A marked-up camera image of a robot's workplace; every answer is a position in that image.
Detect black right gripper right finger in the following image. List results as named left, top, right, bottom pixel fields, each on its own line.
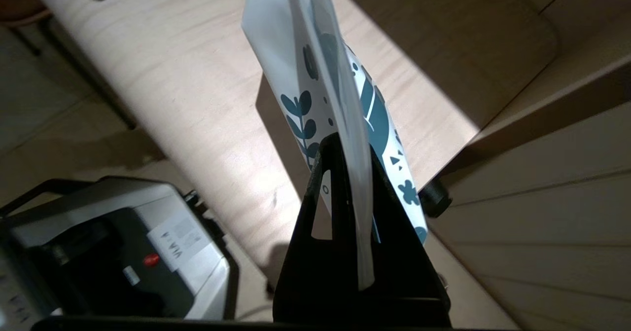
left=360, top=146, right=452, bottom=324

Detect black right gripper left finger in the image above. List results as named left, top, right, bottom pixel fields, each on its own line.
left=273, top=133, right=358, bottom=322

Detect white floral zip pouch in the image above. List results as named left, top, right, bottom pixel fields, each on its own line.
left=241, top=0, right=428, bottom=291

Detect grey black robot base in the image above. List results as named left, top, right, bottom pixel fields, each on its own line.
left=0, top=176, right=232, bottom=322

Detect black desk edge knob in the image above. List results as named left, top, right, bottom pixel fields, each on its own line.
left=418, top=178, right=452, bottom=218

